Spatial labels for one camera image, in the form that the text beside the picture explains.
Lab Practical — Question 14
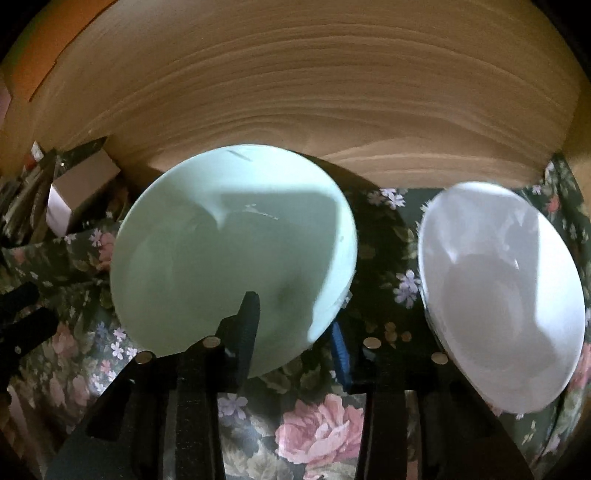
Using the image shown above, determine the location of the small white box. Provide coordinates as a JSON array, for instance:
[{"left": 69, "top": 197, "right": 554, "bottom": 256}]
[{"left": 46, "top": 150, "right": 122, "bottom": 236}]

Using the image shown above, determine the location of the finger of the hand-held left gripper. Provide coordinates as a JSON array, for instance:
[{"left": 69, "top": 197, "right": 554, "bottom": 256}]
[
  {"left": 0, "top": 307, "right": 58, "bottom": 358},
  {"left": 0, "top": 281, "right": 41, "bottom": 319}
]

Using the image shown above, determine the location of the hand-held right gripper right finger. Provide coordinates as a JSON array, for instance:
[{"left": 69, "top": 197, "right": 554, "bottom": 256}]
[{"left": 330, "top": 320, "right": 536, "bottom": 480}]

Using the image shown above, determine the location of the floral tablecloth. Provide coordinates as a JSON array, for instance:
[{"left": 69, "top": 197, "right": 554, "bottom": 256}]
[{"left": 0, "top": 154, "right": 591, "bottom": 480}]

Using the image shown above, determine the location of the black spotted white bowl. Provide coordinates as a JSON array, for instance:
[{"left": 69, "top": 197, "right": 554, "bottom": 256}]
[{"left": 418, "top": 181, "right": 587, "bottom": 414}]

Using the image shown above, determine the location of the pile of photos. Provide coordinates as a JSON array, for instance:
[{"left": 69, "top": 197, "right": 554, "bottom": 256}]
[{"left": 0, "top": 136, "right": 109, "bottom": 245}]

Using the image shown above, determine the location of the mint green bowl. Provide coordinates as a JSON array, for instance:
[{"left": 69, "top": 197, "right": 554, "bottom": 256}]
[{"left": 110, "top": 144, "right": 358, "bottom": 378}]

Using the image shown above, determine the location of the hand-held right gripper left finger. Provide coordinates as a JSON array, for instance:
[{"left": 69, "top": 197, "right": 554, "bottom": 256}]
[{"left": 46, "top": 291, "right": 260, "bottom": 480}]

